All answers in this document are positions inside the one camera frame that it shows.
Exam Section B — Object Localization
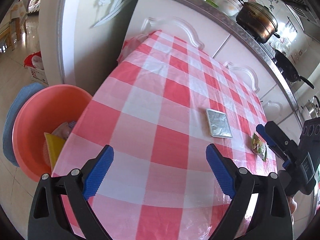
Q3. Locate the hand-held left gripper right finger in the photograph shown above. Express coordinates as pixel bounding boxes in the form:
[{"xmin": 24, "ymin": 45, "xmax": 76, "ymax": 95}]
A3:
[{"xmin": 205, "ymin": 143, "xmax": 293, "ymax": 240}]

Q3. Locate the brown metal cooking pot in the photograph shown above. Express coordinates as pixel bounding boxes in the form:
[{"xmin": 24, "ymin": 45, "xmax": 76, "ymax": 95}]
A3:
[{"xmin": 236, "ymin": 1, "xmax": 281, "ymax": 44}]

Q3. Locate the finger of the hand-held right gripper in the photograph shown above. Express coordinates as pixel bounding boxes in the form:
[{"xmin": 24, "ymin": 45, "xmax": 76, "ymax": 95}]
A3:
[
  {"xmin": 255, "ymin": 124, "xmax": 292, "ymax": 168},
  {"xmin": 265, "ymin": 121, "xmax": 299, "ymax": 155}
]

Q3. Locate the yellow-green scouring sponge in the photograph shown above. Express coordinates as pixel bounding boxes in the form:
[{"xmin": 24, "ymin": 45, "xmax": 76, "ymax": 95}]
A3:
[{"xmin": 44, "ymin": 132, "xmax": 67, "ymax": 172}]

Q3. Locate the blue round stool cushion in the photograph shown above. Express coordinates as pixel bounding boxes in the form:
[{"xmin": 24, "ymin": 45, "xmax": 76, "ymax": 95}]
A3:
[{"xmin": 2, "ymin": 82, "xmax": 47, "ymax": 168}]

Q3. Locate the grey foil packet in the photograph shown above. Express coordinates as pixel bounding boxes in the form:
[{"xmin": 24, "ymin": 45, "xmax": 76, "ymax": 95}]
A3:
[{"xmin": 205, "ymin": 108, "xmax": 233, "ymax": 138}]

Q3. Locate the black wok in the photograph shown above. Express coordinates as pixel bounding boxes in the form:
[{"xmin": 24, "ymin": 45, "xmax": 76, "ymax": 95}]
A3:
[{"xmin": 273, "ymin": 49, "xmax": 315, "ymax": 90}]

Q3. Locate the red white checked tablecloth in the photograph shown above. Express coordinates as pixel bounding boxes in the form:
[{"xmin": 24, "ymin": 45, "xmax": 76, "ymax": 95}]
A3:
[{"xmin": 51, "ymin": 29, "xmax": 279, "ymax": 240}]

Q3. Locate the white leaf pattern sliding door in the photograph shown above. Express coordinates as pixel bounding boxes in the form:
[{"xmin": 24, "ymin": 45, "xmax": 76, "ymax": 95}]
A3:
[{"xmin": 39, "ymin": 0, "xmax": 145, "ymax": 85}]

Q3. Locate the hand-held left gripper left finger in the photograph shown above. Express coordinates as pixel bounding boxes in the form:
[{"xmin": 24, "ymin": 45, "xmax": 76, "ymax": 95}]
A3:
[{"xmin": 27, "ymin": 144, "xmax": 118, "ymax": 240}]

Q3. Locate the pink crumpled plastic bag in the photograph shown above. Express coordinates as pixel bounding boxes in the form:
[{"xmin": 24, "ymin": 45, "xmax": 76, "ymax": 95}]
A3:
[{"xmin": 51, "ymin": 121, "xmax": 77, "ymax": 140}]

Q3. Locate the steel-edged kitchen countertop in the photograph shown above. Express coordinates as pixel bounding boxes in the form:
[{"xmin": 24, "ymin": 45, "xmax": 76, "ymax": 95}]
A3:
[{"xmin": 134, "ymin": 0, "xmax": 300, "ymax": 113}]

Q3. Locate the red plastic bag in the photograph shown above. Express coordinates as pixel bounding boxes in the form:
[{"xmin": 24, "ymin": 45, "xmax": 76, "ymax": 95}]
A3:
[{"xmin": 24, "ymin": 51, "xmax": 43, "ymax": 69}]

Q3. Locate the cream kitchen base cabinet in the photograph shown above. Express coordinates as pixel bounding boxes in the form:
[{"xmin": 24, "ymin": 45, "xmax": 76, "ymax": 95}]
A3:
[{"xmin": 124, "ymin": 0, "xmax": 307, "ymax": 135}]

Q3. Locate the white plastic basket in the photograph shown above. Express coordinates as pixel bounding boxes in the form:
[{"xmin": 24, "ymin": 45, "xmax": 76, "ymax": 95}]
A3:
[{"xmin": 30, "ymin": 66, "xmax": 49, "ymax": 85}]

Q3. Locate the wooden dining table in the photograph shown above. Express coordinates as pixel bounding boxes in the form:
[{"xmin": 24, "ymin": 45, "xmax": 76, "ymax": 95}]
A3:
[{"xmin": 0, "ymin": 0, "xmax": 29, "ymax": 53}]

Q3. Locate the steel kettle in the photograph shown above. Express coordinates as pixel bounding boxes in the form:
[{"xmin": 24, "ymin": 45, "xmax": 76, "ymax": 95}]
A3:
[{"xmin": 300, "ymin": 96, "xmax": 320, "ymax": 119}]

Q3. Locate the person's right hand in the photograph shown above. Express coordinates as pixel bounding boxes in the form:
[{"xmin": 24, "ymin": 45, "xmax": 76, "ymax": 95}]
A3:
[{"xmin": 287, "ymin": 195, "xmax": 298, "ymax": 217}]

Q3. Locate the white floral cooking pot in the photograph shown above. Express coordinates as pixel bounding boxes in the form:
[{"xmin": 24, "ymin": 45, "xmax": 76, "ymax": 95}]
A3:
[{"xmin": 212, "ymin": 0, "xmax": 244, "ymax": 17}]

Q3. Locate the green snack packet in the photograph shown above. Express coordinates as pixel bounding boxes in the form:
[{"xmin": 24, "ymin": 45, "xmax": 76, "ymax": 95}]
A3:
[{"xmin": 251, "ymin": 132, "xmax": 268, "ymax": 162}]

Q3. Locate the pink plastic basin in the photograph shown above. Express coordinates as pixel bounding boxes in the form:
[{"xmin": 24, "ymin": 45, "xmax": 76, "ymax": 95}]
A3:
[{"xmin": 11, "ymin": 84, "xmax": 93, "ymax": 183}]

